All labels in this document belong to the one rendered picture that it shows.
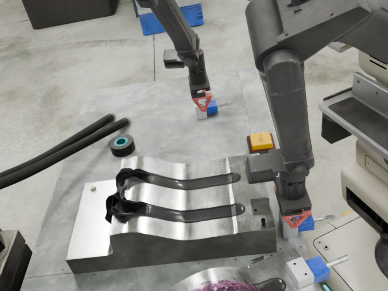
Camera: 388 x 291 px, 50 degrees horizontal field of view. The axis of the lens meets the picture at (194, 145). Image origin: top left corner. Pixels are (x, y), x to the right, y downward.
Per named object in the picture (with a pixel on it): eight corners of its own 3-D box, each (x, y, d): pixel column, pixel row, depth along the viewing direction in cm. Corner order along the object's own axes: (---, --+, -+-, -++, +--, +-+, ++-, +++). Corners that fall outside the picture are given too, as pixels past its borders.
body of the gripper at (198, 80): (191, 95, 134) (187, 75, 129) (188, 79, 142) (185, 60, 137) (211, 91, 134) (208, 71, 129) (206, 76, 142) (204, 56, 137)
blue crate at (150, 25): (200, 10, 429) (197, -12, 415) (204, 25, 397) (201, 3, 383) (142, 20, 431) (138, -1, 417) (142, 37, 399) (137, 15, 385)
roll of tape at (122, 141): (138, 150, 135) (136, 142, 133) (116, 160, 133) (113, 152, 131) (130, 138, 141) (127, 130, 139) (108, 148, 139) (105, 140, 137)
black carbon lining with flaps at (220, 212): (239, 176, 109) (237, 149, 103) (247, 223, 97) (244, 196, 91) (112, 191, 112) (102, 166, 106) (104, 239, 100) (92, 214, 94)
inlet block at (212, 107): (231, 105, 147) (230, 92, 144) (234, 113, 143) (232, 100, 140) (196, 112, 147) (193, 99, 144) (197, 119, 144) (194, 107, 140)
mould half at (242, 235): (260, 176, 118) (258, 140, 109) (276, 252, 98) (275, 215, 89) (91, 197, 122) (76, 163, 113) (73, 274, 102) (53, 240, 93)
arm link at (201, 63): (201, 53, 127) (204, 44, 131) (179, 54, 129) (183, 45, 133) (204, 73, 131) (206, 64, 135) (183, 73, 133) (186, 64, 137)
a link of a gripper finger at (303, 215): (282, 237, 96) (281, 211, 90) (275, 213, 102) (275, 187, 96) (311, 233, 96) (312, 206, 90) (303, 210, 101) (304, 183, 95)
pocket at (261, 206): (269, 206, 102) (269, 197, 99) (273, 223, 98) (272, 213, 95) (251, 209, 102) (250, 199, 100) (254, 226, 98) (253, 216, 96)
